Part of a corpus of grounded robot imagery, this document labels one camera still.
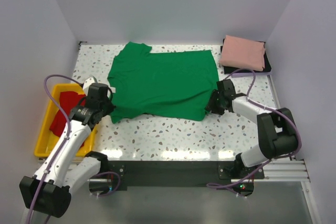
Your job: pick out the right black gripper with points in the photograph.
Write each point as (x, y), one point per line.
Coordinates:
(211, 105)

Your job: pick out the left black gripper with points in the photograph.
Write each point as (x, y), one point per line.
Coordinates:
(110, 108)

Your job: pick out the green t-shirt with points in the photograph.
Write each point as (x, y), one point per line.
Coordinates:
(167, 84)

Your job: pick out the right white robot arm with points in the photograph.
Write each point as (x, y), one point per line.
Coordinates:
(276, 130)

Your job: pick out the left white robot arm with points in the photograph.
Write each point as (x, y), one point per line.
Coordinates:
(50, 189)

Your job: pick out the folded lavender t-shirt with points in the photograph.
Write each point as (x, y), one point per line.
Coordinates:
(250, 74)

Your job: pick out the folded pink t-shirt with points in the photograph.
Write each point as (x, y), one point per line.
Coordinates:
(242, 53)

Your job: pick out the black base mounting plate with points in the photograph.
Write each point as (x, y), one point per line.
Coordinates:
(218, 174)

